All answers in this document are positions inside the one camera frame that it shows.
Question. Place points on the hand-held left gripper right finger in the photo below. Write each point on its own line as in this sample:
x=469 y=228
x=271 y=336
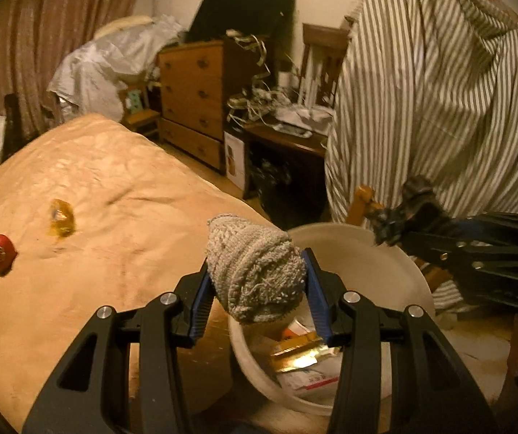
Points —
x=315 y=289

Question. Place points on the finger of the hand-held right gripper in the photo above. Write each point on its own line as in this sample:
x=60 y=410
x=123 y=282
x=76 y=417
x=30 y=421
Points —
x=476 y=230
x=467 y=260

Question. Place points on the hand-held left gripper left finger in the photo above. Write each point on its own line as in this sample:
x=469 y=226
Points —
x=200 y=298

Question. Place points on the grey knitted sock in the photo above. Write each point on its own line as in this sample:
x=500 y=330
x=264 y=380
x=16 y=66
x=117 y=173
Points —
x=254 y=262

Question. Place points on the gold foil packet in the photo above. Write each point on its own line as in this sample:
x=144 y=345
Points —
x=295 y=352

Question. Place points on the white plastic bucket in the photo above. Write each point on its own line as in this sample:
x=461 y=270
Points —
x=376 y=253

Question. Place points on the white and red medicine box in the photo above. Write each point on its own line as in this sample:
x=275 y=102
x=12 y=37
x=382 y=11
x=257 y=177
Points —
x=308 y=382

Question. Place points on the wooden stool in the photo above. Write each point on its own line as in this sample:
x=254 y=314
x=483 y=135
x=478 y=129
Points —
x=362 y=196

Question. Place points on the white cardboard box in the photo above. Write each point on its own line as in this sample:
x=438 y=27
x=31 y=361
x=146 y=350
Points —
x=234 y=162

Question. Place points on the striped hanging cloth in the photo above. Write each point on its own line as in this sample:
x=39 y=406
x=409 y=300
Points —
x=421 y=99

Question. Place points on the low dark wooden table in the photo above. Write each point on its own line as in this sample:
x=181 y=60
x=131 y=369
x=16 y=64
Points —
x=286 y=140

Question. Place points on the yellow plastic packet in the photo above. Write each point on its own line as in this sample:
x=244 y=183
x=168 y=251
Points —
x=62 y=219

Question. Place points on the white papers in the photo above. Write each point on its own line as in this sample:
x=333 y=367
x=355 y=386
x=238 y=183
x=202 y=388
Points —
x=304 y=115

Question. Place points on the red apple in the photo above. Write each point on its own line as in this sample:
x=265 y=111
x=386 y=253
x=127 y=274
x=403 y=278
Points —
x=1 y=251

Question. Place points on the small wooden chair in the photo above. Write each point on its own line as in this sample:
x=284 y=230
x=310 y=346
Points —
x=134 y=99

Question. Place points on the wooden chest of drawers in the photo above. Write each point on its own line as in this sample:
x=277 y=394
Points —
x=191 y=86

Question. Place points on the tall wooden chair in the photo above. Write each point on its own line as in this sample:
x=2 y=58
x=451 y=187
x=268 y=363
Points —
x=322 y=36

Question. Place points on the large clear plastic cover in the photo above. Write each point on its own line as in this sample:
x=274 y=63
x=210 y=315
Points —
x=91 y=72

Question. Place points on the cream pillow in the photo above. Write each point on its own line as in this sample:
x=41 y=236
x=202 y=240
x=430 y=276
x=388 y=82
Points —
x=123 y=25

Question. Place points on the black flat television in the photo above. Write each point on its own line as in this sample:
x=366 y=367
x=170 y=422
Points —
x=240 y=9

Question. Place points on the brown patterned curtain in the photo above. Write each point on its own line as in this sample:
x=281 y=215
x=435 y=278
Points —
x=37 y=31

